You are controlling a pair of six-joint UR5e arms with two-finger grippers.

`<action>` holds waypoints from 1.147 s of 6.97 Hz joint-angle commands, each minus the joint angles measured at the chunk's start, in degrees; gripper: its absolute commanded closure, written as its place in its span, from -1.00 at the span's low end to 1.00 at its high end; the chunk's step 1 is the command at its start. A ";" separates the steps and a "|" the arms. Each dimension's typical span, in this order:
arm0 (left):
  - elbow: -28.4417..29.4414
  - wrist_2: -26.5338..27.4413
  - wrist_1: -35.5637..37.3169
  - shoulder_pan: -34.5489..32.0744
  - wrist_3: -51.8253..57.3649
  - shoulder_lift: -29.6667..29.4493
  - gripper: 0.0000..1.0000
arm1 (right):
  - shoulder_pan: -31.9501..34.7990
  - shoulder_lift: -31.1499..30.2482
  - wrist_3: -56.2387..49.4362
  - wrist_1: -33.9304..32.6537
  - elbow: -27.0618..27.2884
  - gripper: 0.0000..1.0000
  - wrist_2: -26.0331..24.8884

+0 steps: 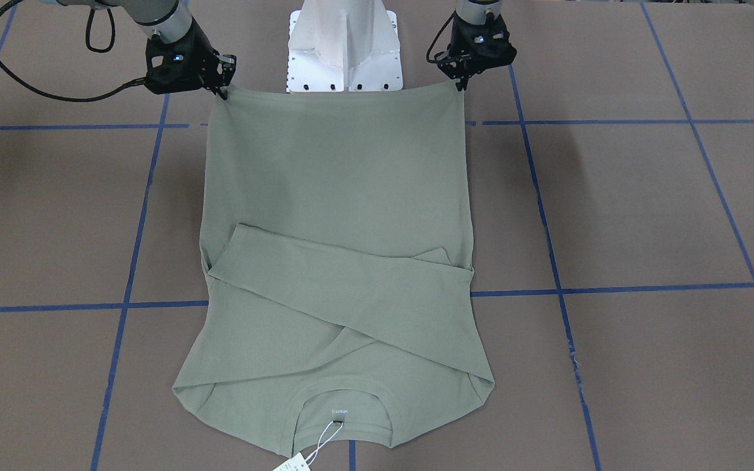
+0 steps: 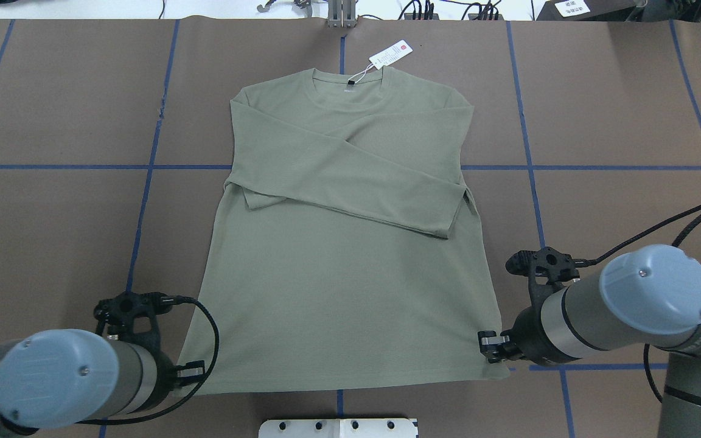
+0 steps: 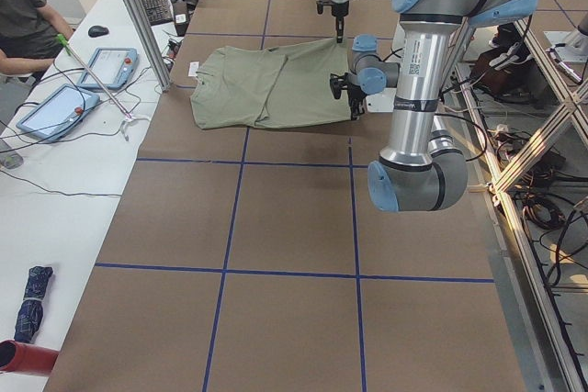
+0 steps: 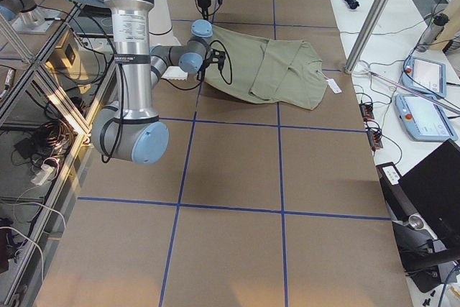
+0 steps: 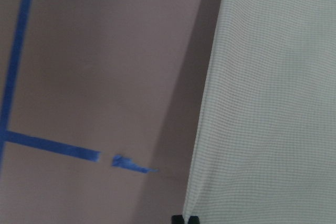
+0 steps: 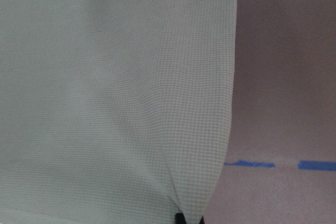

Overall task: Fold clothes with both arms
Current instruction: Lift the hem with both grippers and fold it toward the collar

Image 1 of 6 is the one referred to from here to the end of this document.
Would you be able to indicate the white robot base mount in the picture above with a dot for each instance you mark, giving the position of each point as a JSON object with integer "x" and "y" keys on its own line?
{"x": 343, "y": 46}

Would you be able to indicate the white paper price tag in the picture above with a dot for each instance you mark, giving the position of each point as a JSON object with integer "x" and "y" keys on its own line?
{"x": 299, "y": 462}

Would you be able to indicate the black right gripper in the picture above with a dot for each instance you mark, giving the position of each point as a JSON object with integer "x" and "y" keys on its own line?
{"x": 209, "y": 63}

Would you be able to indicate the olive green long-sleeve shirt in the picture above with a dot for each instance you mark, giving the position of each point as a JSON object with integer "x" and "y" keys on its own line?
{"x": 337, "y": 246}

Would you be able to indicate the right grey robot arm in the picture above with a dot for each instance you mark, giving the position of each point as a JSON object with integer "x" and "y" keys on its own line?
{"x": 170, "y": 19}

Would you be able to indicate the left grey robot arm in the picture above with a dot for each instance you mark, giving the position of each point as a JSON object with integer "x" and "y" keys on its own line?
{"x": 472, "y": 12}

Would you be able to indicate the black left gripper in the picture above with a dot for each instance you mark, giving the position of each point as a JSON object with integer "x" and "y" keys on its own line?
{"x": 450, "y": 60}

